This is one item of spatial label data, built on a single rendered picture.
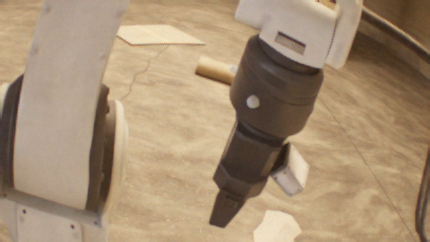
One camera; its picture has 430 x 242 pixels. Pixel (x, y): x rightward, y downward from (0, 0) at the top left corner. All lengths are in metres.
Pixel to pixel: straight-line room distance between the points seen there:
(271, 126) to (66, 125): 0.20
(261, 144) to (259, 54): 0.09
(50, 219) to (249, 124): 0.26
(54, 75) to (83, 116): 0.06
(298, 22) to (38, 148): 0.28
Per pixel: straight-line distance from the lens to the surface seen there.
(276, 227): 1.67
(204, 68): 2.82
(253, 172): 0.57
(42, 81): 0.48
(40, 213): 0.57
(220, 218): 0.61
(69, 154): 0.49
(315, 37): 0.48
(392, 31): 1.14
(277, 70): 0.50
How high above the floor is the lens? 0.89
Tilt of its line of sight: 23 degrees down
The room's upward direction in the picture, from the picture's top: 18 degrees clockwise
